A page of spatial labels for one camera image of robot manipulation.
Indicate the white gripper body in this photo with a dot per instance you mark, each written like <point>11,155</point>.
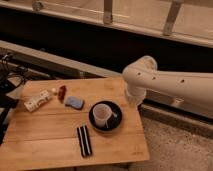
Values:
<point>134,95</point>

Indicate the black white striped eraser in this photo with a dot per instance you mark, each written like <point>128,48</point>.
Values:
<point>84,141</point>

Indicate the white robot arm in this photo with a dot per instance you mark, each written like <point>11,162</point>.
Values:
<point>193,88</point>

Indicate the black round plate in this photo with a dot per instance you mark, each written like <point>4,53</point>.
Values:
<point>113,122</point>

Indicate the clear plastic cup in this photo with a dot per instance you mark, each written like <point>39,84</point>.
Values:
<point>102,113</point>

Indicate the blue sponge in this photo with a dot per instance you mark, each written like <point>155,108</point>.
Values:
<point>74,102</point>

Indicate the dark red small object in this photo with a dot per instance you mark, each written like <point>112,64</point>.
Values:
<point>61,93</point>

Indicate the black equipment at left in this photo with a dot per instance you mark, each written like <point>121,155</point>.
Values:
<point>10,79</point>

